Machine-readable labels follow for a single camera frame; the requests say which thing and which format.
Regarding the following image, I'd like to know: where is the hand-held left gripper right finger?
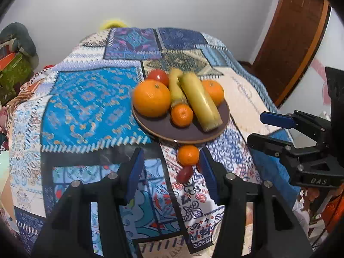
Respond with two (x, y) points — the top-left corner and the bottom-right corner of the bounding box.
(199, 147), (314, 258)

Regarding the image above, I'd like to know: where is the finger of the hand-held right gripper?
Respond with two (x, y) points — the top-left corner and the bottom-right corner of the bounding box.
(246, 132), (301, 167)
(260, 110), (332, 141)

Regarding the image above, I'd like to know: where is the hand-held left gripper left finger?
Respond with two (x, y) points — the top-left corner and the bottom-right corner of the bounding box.
(32, 148), (146, 258)

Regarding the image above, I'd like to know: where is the small red fruit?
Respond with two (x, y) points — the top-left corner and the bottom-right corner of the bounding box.
(176, 166), (194, 184)

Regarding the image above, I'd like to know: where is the small mandarin orange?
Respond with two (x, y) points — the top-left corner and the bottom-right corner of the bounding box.
(171, 104), (194, 127)
(177, 145), (201, 166)

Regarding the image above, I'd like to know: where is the dark purple round plate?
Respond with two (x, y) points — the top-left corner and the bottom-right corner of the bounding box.
(132, 98), (231, 143)

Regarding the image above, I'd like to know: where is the long yellow banana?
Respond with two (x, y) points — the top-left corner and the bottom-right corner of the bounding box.
(178, 72), (223, 133)

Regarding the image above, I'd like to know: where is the large orange with green stem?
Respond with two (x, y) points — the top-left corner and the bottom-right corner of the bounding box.
(133, 79), (172, 118)

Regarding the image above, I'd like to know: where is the short yellow banana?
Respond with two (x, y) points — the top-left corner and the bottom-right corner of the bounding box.
(168, 68), (189, 106)

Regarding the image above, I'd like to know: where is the red tomato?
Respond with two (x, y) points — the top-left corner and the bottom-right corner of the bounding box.
(146, 69), (170, 87)

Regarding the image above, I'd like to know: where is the person's right hand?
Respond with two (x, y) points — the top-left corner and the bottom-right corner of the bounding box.
(298, 187), (323, 207)

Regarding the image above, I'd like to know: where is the patchwork patterned blanket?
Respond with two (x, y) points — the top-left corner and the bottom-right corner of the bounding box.
(8, 27), (301, 258)

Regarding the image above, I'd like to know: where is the brown wooden door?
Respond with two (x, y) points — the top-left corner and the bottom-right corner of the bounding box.
(253, 0), (331, 108)

